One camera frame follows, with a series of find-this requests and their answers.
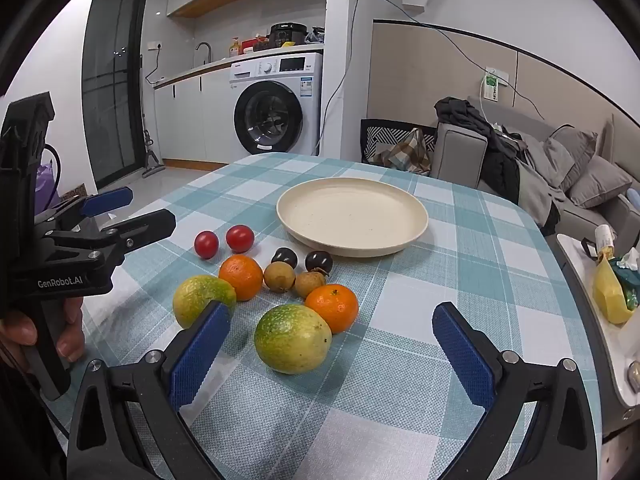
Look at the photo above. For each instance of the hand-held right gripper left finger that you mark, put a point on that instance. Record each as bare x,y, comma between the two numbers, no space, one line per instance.
200,355

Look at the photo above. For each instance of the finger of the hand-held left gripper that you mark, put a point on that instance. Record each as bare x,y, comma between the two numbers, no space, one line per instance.
107,200
145,227

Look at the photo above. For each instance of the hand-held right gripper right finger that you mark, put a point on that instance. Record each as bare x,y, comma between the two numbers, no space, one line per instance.
465,355

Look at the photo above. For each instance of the green yellow passion fruit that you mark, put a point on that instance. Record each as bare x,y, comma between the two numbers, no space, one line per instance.
292,338
197,297

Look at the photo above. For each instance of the orange tangerine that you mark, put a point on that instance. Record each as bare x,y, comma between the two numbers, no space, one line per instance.
241,277
332,308

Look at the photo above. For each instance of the red cherry tomato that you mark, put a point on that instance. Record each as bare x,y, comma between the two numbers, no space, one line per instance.
240,238
206,244

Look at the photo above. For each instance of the brown longan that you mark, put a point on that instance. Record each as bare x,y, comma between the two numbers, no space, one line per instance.
309,285
279,277

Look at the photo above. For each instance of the cream round plate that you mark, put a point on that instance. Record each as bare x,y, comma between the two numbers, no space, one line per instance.
350,215

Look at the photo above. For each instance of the person's left hand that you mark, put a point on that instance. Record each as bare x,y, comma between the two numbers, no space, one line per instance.
71,330

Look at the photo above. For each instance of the brown doormat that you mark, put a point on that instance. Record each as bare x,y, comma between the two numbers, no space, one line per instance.
74,192

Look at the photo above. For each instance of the grey stick vacuum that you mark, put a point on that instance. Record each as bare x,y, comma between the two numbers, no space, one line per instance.
151,169

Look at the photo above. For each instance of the purple plastic bag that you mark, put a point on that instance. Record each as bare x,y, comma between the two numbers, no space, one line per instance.
47,185

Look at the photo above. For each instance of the teal checkered tablecloth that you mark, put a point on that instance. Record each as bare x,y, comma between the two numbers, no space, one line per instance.
400,360

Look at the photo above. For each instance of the white base cabinet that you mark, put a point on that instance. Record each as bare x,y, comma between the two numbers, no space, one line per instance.
190,120

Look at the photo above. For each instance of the dark glass door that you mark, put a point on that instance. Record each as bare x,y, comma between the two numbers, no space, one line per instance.
115,85

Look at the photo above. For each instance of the dark purple plum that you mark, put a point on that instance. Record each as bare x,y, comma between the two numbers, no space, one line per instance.
284,257
318,261

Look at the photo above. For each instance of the yellow bag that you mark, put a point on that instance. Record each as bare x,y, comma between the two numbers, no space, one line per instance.
610,295

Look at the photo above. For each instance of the metal kitchen faucet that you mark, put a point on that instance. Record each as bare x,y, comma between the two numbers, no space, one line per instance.
209,56

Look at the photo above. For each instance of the grey garment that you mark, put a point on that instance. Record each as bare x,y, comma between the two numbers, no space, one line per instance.
537,190

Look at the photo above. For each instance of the white tube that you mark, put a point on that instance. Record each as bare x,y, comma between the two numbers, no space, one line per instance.
605,240

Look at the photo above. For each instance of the dark jacket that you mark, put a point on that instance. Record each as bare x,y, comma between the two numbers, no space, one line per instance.
500,165

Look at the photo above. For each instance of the yellow bottle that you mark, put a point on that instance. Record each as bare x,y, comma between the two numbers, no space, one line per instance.
234,49

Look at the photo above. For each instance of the grey sofa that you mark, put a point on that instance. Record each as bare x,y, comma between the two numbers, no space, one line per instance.
457,150

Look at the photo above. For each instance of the white washing machine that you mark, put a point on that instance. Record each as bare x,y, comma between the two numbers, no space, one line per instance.
302,90

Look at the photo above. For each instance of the red box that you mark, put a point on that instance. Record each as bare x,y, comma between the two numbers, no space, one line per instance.
252,45

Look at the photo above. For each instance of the grey cushion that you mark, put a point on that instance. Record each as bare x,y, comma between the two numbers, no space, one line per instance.
600,182
570,155

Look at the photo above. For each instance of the black patterned laundry basket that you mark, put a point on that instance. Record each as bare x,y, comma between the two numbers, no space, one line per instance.
375,140

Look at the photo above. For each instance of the black pressure cooker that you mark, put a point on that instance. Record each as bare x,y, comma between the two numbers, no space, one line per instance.
287,35

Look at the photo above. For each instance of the crumpled plastic bag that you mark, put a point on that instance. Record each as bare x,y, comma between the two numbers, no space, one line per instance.
315,36

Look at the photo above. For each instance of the white wall outlet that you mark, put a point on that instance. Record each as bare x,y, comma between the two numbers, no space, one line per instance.
154,45

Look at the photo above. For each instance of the white wall charger green label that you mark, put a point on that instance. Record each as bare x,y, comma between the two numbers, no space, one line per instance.
491,85

